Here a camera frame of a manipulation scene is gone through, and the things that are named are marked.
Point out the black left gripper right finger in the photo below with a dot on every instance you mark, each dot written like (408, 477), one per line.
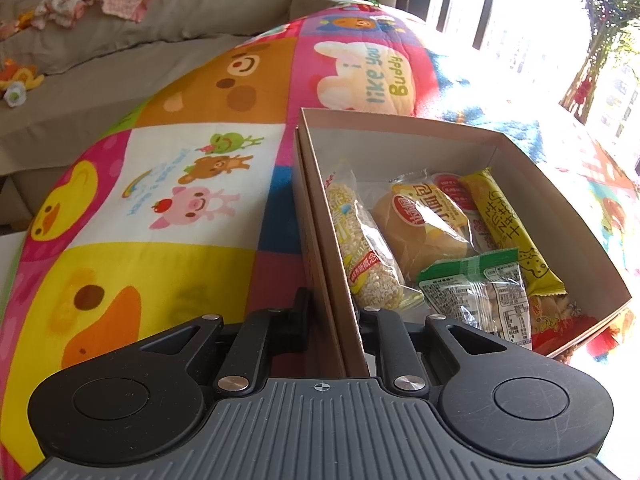
(384, 334)

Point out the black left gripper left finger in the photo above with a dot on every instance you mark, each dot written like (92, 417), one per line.
(264, 335)

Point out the rice puff roll packet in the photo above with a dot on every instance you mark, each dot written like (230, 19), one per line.
(372, 272)

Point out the green white snack packet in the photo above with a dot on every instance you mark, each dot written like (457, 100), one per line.
(486, 291)

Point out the yellow small bread packet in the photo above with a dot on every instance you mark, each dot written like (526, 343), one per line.
(450, 184)

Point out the yellow long snack bar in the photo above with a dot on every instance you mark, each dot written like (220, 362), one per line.
(508, 231)

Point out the red quail egg packet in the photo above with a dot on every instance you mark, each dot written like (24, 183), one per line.
(556, 320)

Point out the white cardboard box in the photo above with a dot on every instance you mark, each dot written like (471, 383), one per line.
(559, 211)

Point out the colourful cartoon play mat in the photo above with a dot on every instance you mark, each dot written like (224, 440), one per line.
(189, 197)

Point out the beige sofa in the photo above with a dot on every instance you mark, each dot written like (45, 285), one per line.
(100, 70)

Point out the orange plush toy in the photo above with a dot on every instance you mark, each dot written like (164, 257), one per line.
(16, 80)

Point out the green potted plant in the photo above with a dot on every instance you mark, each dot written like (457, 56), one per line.
(611, 23)

